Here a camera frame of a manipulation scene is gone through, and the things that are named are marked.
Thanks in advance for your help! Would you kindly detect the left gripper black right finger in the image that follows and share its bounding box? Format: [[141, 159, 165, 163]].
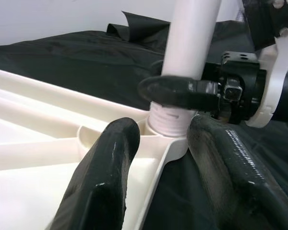
[[186, 114, 288, 230]]

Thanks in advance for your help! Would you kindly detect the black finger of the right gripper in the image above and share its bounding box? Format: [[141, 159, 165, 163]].
[[150, 59, 165, 74], [137, 75, 222, 113]]

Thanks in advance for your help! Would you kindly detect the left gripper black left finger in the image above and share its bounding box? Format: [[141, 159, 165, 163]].
[[44, 116, 141, 230]]

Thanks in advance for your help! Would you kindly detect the white plastic table leg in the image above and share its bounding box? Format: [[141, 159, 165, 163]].
[[147, 0, 223, 139]]

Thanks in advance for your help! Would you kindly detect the white plastic table top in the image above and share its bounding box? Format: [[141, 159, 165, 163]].
[[0, 67, 200, 230]]

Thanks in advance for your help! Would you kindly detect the black table cloth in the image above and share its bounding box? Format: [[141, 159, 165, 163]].
[[0, 11, 288, 230]]

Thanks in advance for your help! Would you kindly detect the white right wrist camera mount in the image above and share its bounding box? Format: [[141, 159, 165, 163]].
[[244, 19, 288, 128]]

